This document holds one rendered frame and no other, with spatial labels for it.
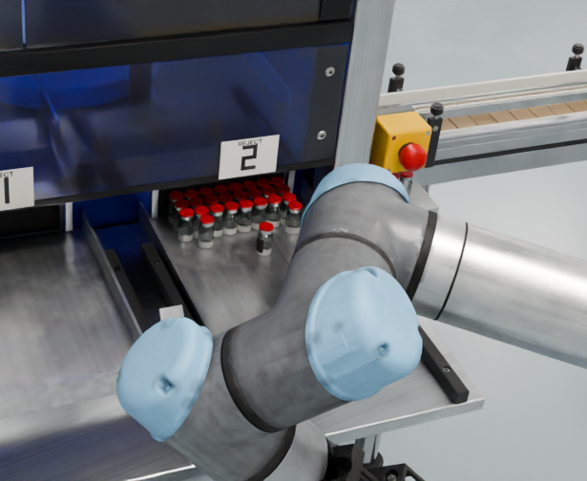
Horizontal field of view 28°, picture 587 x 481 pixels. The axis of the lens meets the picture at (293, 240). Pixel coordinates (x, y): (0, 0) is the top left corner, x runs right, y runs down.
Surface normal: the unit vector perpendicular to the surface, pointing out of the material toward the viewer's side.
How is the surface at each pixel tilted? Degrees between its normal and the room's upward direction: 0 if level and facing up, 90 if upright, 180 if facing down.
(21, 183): 90
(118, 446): 0
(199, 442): 99
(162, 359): 43
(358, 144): 90
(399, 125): 0
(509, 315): 86
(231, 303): 0
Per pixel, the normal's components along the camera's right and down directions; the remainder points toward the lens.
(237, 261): 0.10, -0.81
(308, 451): 0.73, -0.16
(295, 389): -0.25, 0.48
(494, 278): 0.04, -0.14
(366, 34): 0.39, 0.57
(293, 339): -0.58, -0.26
